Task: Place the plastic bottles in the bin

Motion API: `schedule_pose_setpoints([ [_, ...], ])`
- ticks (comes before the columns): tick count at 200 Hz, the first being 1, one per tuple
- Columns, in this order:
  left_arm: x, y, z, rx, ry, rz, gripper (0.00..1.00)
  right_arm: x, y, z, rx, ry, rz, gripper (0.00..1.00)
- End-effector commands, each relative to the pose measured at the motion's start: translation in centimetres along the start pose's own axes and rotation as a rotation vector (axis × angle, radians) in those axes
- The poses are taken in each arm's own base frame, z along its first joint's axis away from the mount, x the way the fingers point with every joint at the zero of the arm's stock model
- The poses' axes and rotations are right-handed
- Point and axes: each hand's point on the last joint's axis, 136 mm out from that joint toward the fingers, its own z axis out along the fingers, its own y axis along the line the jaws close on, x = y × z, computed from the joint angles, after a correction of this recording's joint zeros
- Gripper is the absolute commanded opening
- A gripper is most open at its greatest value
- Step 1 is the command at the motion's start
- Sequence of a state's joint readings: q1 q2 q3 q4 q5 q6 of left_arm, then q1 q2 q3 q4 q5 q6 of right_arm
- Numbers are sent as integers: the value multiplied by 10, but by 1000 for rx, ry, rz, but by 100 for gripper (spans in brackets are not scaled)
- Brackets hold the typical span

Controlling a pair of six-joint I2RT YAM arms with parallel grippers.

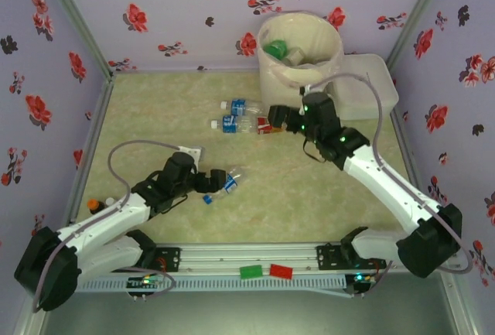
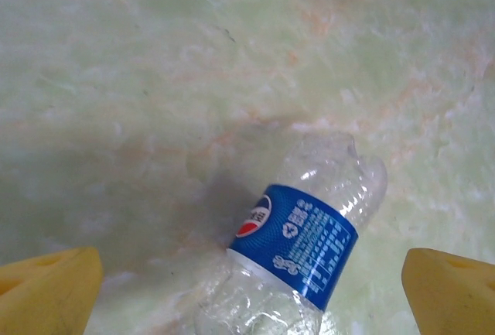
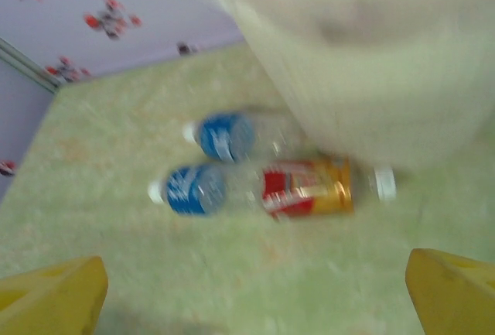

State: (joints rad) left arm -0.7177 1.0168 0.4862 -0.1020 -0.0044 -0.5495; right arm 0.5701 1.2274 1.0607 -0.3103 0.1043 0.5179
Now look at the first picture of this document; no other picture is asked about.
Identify green plastic block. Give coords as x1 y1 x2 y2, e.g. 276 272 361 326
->
239 265 264 280

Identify translucent plastic bin liner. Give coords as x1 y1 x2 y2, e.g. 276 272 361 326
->
256 9 345 91

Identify left arm grey cable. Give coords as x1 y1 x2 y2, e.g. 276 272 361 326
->
30 139 177 313

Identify green bottle yellow cap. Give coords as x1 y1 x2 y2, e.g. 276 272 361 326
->
262 39 290 60

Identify cream plastic bucket bin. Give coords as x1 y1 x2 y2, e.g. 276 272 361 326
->
257 10 344 118

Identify aluminium frame rail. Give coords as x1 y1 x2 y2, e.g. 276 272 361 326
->
111 67 264 77
388 110 430 207
63 75 116 231

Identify white slotted cable duct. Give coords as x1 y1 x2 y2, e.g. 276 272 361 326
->
77 275 347 294

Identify aluminium frame post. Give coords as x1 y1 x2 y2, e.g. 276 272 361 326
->
35 0 116 80
11 303 55 335
386 0 453 77
440 271 483 335

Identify clear bottle blue label white cap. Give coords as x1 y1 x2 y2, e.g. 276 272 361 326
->
210 115 259 135
219 97 268 117

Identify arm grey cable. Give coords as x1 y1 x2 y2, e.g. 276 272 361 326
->
30 139 177 313
307 73 475 298

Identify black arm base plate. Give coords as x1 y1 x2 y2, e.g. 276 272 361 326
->
148 247 183 274
316 244 387 271

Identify circuit board green light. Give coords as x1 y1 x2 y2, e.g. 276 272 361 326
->
346 272 379 298
126 274 163 297

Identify red plastic block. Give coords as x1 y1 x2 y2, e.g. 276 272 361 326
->
269 264 294 280

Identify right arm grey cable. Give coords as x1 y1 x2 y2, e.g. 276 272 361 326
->
307 73 475 298

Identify amber bottle red yellow label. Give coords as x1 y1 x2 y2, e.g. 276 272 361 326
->
256 115 289 136

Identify white lidded plastic box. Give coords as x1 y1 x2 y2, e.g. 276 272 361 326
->
331 53 401 120

